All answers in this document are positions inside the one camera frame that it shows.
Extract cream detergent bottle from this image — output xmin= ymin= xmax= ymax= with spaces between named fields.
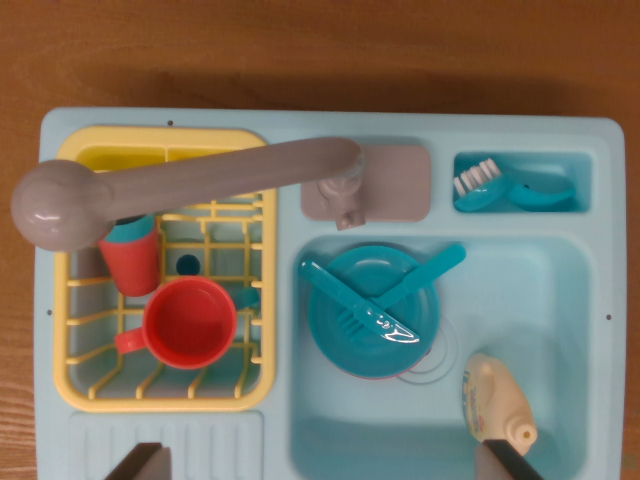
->
xmin=459 ymin=352 xmax=539 ymax=457

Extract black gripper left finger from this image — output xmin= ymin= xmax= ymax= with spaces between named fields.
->
xmin=103 ymin=442 xmax=173 ymax=480

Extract teal toy spoon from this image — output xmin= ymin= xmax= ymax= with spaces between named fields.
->
xmin=504 ymin=172 xmax=576 ymax=211

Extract teal tumbler cup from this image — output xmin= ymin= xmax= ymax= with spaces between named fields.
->
xmin=107 ymin=212 xmax=156 ymax=245

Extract yellow dish rack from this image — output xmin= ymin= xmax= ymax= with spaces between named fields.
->
xmin=53 ymin=125 xmax=279 ymax=414

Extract red tumbler cup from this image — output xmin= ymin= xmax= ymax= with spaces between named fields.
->
xmin=97 ymin=214 xmax=162 ymax=298

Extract teal toy fork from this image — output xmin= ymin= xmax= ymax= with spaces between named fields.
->
xmin=337 ymin=243 xmax=467 ymax=346

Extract red mug with handle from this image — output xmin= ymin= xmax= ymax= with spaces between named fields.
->
xmin=113 ymin=277 xmax=238 ymax=370

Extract teal brush white bristles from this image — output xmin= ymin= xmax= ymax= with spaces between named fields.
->
xmin=453 ymin=158 xmax=511 ymax=214

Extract light blue toy sink unit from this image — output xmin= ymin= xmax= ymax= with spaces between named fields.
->
xmin=34 ymin=106 xmax=629 ymax=480

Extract teal mug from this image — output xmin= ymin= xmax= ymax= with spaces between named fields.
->
xmin=232 ymin=287 xmax=261 ymax=310

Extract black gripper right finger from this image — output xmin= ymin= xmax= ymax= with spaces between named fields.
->
xmin=473 ymin=438 xmax=546 ymax=480

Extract teal toy knife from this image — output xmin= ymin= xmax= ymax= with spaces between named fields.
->
xmin=298 ymin=259 xmax=421 ymax=347

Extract teal plate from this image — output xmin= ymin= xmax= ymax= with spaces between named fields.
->
xmin=307 ymin=243 xmax=441 ymax=379

